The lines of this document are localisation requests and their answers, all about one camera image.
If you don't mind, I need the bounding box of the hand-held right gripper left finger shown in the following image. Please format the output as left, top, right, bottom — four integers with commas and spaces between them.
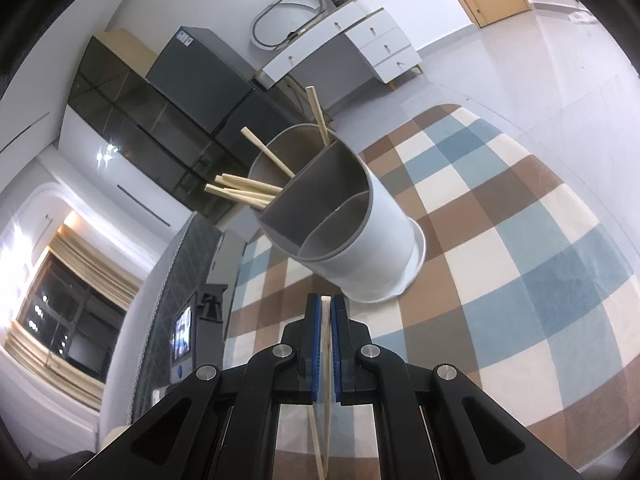
82, 293, 323, 480

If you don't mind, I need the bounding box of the bundle of wooden chopsticks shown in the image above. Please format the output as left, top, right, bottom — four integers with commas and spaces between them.
204, 86, 332, 209

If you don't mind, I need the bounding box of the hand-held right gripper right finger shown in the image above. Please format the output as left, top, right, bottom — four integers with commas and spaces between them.
330, 294, 586, 480

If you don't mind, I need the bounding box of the light wooden chopstick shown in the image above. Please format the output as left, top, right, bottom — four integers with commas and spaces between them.
320, 296, 333, 480
307, 402, 326, 480

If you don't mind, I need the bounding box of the dark window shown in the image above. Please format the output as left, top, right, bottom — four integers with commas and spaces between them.
15, 252, 128, 378

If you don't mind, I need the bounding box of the dark glass door cabinet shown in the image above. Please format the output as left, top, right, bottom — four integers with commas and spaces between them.
67, 35, 261, 226

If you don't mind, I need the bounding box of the oval vanity mirror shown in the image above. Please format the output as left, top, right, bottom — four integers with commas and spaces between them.
251, 0, 328, 52

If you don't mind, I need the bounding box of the dark grey refrigerator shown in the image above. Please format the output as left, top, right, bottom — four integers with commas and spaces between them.
145, 26, 321, 181

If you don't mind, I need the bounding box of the glossy white wardrobe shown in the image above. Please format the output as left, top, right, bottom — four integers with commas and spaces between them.
0, 105, 211, 261

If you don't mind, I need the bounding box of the beige curtain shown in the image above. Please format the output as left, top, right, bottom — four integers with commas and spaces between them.
2, 237, 143, 398

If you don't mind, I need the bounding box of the white vanity desk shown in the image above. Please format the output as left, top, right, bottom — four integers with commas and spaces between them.
252, 0, 423, 93

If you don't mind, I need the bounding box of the phone with lit screen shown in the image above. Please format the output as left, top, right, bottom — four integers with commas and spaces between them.
171, 306, 194, 362

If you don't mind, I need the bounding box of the black stand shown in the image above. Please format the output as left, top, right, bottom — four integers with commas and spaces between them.
197, 284, 228, 323

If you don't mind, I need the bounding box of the white grey utensil holder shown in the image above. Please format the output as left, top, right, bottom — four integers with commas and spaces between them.
248, 124, 427, 303

